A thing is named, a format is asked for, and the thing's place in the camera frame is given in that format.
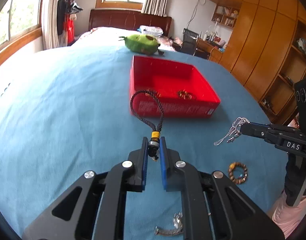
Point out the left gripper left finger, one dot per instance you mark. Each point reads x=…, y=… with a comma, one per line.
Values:
x=93, y=207

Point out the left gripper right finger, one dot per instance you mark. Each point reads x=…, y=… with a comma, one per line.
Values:
x=213, y=207

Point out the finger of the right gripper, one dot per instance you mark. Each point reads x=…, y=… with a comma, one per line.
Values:
x=284, y=138

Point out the silver wrist watch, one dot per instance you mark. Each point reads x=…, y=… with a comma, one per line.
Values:
x=177, y=224

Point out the person's right hand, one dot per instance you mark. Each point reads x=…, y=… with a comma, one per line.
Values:
x=287, y=218

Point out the wooden wardrobe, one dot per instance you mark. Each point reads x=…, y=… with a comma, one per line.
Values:
x=266, y=53

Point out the wooden desk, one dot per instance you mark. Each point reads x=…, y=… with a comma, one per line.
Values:
x=207, y=51

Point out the blue bed blanket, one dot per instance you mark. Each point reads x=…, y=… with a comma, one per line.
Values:
x=66, y=111

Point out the black desk chair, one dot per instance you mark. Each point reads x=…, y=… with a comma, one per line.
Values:
x=189, y=42

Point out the red tin box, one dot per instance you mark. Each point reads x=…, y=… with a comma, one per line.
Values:
x=181, y=88

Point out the folded pillow bedding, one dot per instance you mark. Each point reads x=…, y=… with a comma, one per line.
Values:
x=151, y=30

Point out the green avocado plush toy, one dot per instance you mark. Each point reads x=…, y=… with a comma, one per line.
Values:
x=142, y=43

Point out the dark wooden headboard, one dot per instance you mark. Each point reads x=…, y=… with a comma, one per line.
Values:
x=127, y=19

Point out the left side window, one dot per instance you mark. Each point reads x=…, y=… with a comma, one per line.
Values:
x=19, y=25

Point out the coat rack with clothes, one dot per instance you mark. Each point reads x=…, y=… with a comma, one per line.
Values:
x=66, y=16

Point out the wall shelf with items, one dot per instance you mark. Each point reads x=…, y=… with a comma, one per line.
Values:
x=226, y=16

